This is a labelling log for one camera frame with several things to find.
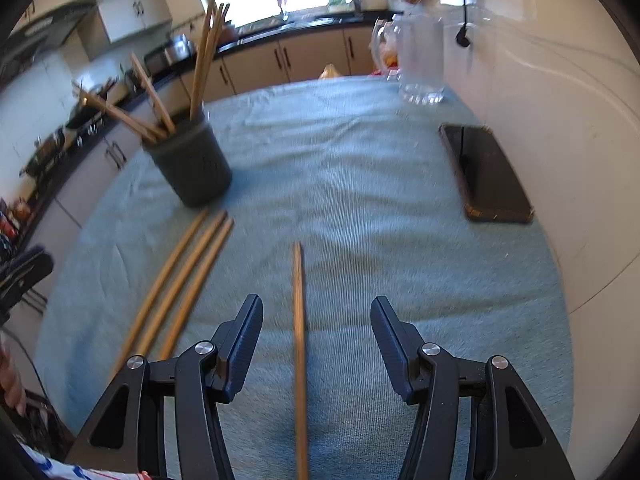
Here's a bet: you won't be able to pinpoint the seasoning jars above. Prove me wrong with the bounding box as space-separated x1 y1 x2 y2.
0 199 31 243

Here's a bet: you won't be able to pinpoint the cream upper cabinets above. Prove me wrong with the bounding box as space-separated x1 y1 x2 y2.
15 0 173 45

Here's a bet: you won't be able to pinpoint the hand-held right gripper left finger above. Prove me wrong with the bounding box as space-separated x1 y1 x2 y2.
65 294 264 480

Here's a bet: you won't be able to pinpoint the dark smartphone in brown case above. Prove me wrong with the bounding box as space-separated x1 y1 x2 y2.
439 124 535 224

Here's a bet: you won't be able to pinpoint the wooden chopstick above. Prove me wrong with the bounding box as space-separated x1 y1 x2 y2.
109 208 210 381
291 242 311 480
159 217 236 361
132 211 228 361

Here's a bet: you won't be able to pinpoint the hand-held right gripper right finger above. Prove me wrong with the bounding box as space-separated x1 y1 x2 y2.
370 296 576 480

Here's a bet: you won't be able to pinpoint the cream base cabinets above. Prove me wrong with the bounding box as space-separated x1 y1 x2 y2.
0 25 391 311

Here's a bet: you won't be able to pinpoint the black kitchen countertop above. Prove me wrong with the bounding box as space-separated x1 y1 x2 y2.
0 10 406 231

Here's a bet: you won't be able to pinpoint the steel wok with glass lid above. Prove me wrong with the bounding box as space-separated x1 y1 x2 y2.
22 140 66 177

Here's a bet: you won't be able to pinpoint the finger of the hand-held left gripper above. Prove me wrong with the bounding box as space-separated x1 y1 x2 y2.
0 245 55 311

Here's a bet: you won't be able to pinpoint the grey range hood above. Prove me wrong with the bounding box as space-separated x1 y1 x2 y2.
0 2 96 61

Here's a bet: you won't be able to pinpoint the patterned white clothing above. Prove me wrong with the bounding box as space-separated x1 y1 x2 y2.
27 447 153 480

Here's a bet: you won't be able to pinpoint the group of wooden chopsticks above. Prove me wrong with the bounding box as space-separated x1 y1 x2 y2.
72 0 232 143

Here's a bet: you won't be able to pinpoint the black power cable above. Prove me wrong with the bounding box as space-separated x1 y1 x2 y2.
456 0 475 51

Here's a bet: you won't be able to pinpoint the grey-blue table cloth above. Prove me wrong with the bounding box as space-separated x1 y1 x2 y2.
32 75 576 480

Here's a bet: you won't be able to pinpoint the person's left hand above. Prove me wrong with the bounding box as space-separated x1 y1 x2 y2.
0 347 27 417

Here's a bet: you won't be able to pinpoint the black perforated utensil holder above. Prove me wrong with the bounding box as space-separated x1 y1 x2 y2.
141 107 233 208

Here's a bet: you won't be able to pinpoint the wok with silver lid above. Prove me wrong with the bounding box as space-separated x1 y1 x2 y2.
64 80 108 130

